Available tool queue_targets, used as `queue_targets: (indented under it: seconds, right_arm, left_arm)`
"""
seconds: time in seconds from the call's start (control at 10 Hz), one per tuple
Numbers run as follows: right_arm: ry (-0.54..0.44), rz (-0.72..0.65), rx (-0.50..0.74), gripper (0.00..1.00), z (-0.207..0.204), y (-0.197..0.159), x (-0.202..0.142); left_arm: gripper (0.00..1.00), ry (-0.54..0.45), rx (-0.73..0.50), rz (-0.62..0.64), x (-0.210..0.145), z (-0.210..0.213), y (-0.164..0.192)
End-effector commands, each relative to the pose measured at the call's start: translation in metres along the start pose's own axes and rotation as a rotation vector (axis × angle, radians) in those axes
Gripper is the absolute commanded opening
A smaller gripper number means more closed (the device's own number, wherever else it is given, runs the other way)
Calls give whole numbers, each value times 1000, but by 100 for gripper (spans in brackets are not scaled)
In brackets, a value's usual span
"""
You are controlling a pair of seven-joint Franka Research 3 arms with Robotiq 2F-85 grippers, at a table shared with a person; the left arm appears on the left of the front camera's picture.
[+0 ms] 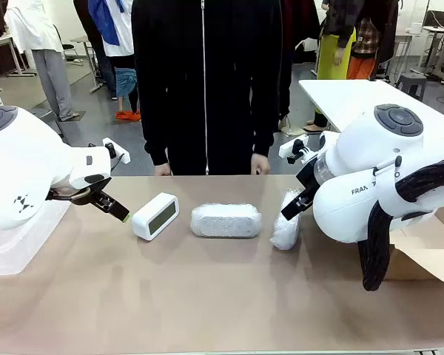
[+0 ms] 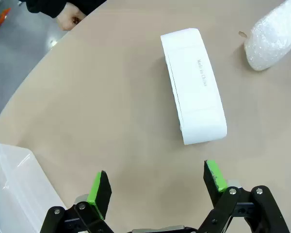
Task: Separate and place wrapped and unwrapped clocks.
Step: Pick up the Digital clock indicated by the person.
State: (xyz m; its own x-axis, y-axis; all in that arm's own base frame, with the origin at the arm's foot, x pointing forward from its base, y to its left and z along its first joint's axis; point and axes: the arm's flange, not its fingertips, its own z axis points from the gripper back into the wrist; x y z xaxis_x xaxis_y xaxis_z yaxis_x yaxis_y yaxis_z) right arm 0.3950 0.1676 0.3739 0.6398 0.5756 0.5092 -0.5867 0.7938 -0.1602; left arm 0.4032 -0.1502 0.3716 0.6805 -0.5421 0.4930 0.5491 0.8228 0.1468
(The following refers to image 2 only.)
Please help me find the person's right hand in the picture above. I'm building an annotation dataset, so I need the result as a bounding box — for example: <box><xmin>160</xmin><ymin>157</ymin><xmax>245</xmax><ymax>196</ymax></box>
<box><xmin>55</xmin><ymin>7</ymin><xmax>88</xmax><ymax>32</ymax></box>

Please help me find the clear plastic bin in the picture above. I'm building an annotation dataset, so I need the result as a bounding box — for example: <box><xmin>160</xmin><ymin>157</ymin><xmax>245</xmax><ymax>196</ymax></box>
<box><xmin>0</xmin><ymin>137</ymin><xmax>68</xmax><ymax>233</ymax></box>

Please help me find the bubble-wrapped clock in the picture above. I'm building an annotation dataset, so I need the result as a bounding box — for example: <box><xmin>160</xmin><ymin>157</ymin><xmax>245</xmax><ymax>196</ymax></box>
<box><xmin>243</xmin><ymin>0</ymin><xmax>291</xmax><ymax>72</ymax></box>

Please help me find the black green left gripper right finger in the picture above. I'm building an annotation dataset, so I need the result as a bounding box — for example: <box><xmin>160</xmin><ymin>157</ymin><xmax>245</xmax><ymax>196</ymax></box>
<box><xmin>198</xmin><ymin>160</ymin><xmax>291</xmax><ymax>233</ymax></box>

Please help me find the orange shoe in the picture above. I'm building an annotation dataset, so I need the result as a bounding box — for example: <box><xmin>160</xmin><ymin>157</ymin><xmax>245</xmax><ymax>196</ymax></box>
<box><xmin>0</xmin><ymin>7</ymin><xmax>12</xmax><ymax>32</ymax></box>

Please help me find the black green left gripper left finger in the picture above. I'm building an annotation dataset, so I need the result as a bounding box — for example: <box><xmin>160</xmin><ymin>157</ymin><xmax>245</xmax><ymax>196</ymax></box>
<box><xmin>40</xmin><ymin>170</ymin><xmax>113</xmax><ymax>233</ymax></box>

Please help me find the person's right forearm black sleeve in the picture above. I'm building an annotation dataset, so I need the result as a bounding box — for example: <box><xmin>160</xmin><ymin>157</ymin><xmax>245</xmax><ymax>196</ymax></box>
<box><xmin>26</xmin><ymin>0</ymin><xmax>107</xmax><ymax>19</ymax></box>

